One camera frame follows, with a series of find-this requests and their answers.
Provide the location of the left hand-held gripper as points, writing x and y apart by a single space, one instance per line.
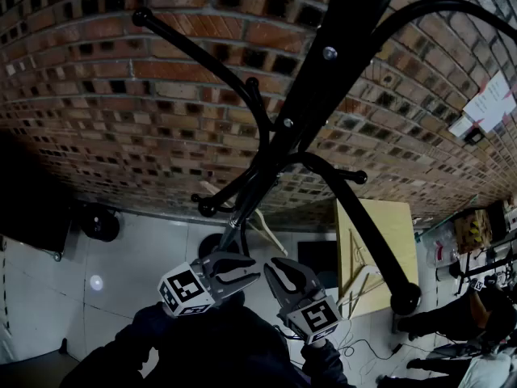
186 289

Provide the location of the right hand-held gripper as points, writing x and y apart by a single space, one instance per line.
313 317

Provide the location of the black metal coat rack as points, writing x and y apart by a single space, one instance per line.
309 75

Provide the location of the person's left forearm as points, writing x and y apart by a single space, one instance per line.
121 346

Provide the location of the person's right forearm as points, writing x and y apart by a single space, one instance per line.
327 362

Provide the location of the beige wooden hanger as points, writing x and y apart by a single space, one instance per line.
274 241

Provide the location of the person's dark clothed body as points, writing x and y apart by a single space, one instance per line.
226 346

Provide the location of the light wooden table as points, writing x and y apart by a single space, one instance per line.
387 233

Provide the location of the small black round bin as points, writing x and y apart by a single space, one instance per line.
99 222

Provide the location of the striped cardboard box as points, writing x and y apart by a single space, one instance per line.
472 233

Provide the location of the black tripod stand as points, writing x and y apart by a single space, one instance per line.
484 267

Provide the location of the black rolling cabinet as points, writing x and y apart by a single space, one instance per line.
32 200

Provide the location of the small white card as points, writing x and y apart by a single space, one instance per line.
459 127

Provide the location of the white paper notice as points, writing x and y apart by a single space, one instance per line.
493 103

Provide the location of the small black wall device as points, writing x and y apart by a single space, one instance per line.
474 137

